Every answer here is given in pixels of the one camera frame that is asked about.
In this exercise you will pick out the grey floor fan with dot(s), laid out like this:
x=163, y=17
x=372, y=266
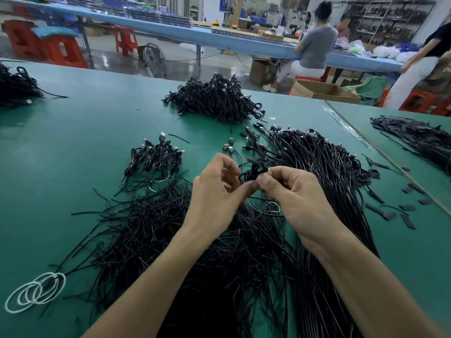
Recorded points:
x=153, y=59

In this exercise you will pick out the small cardboard box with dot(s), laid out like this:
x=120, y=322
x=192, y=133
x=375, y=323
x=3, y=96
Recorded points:
x=263, y=71

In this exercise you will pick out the person's left forearm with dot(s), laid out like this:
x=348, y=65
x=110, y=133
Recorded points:
x=144, y=295

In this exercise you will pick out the red plastic stool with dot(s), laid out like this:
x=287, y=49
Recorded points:
x=126, y=40
x=21, y=38
x=423, y=100

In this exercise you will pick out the person's right hand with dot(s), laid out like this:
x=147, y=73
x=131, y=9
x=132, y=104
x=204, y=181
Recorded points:
x=303, y=207

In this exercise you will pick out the person's right forearm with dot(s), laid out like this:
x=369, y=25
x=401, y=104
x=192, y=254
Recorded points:
x=384, y=292

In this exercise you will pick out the white pillar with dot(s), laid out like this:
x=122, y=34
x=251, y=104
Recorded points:
x=213, y=9

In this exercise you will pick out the scattered dark tie pieces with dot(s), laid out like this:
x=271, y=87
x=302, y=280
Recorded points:
x=409, y=220

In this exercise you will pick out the green bag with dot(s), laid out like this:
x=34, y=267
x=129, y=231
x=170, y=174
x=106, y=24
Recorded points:
x=370, y=89

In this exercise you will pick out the long blue workbench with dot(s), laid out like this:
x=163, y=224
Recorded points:
x=204, y=37

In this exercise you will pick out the red stool with blue seat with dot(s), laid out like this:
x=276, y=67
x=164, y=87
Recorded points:
x=62, y=49

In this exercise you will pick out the person's left hand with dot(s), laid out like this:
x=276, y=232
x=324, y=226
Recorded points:
x=211, y=200

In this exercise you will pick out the open cardboard box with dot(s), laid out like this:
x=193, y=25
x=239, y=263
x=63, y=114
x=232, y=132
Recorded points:
x=324, y=91

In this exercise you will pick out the pile of white bags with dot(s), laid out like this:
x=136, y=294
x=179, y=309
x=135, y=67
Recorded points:
x=386, y=51

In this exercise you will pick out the metal storage shelf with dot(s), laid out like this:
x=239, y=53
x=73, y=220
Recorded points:
x=391, y=19

